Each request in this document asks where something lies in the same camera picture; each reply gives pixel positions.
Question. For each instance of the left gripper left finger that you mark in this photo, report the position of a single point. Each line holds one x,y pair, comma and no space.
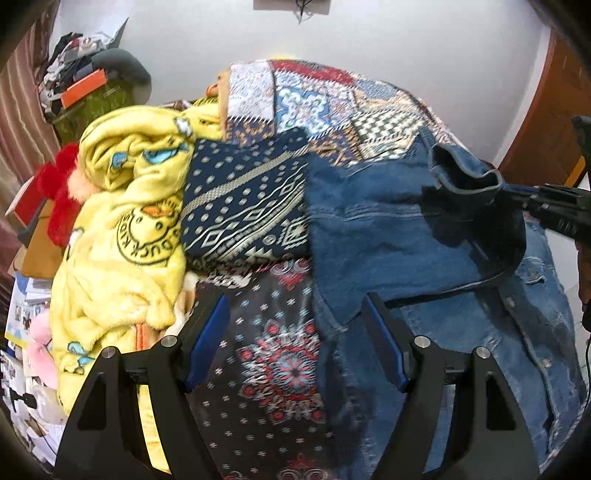
103,438

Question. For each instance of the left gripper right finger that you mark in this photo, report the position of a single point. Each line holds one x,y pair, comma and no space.
488,436

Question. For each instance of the blue denim jacket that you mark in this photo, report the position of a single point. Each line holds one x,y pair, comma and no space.
423,232

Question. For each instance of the wooden door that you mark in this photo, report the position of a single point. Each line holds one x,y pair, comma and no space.
545,149

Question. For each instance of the yellow duck blanket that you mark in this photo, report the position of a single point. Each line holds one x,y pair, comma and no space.
121,280

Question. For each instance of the patchwork patterned bedspread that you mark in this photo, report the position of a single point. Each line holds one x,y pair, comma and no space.
245,236

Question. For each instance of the red plush toy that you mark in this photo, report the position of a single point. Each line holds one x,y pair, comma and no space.
52,183

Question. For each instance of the striped maroon curtain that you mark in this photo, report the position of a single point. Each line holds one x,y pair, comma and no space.
27,139

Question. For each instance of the orange box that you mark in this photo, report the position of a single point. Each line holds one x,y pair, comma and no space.
83,87

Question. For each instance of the dark grey cushion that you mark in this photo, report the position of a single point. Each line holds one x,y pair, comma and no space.
122,64

